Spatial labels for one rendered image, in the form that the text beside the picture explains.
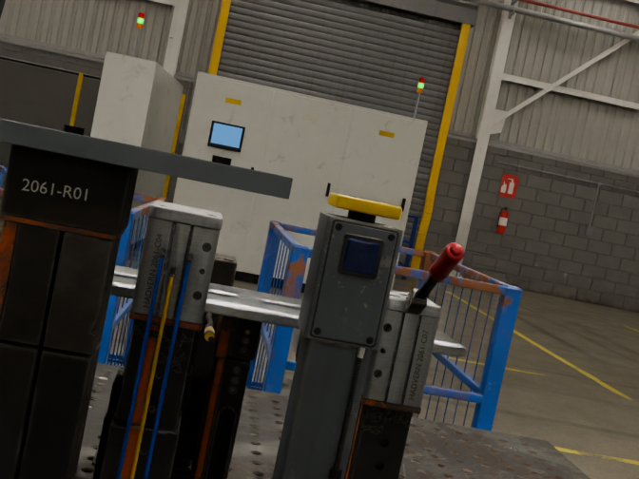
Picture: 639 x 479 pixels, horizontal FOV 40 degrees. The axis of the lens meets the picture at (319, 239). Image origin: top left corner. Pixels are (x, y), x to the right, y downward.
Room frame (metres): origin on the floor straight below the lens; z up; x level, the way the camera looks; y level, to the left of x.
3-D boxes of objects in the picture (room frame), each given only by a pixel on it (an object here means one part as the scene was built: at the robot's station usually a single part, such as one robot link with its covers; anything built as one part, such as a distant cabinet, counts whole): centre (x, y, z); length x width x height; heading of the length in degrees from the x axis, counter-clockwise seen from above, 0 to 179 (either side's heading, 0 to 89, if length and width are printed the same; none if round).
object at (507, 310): (3.48, -0.23, 0.47); 1.20 x 0.80 x 0.95; 8
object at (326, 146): (9.17, 0.37, 1.22); 2.40 x 0.54 x 2.45; 97
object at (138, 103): (9.88, 2.27, 1.22); 2.40 x 0.54 x 2.45; 3
